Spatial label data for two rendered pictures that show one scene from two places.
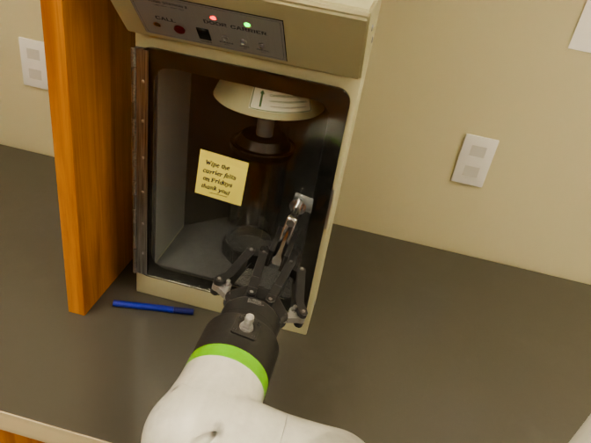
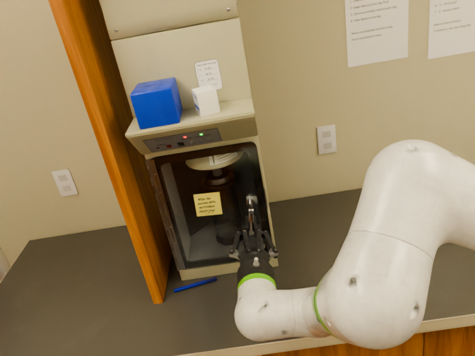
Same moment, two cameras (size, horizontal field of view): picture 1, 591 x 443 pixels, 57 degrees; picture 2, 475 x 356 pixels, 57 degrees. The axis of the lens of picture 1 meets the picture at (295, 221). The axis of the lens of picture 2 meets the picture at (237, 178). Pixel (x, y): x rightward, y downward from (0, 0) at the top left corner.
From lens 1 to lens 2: 0.46 m
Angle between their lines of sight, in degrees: 5
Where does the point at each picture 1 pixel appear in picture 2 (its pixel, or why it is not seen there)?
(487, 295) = not seen: hidden behind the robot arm
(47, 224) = (114, 267)
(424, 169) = (302, 154)
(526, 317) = not seen: hidden behind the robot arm
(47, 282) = (133, 295)
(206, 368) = (249, 285)
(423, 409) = not seen: hidden behind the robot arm
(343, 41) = (246, 126)
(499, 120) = (331, 114)
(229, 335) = (251, 270)
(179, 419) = (249, 306)
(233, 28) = (194, 137)
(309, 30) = (230, 126)
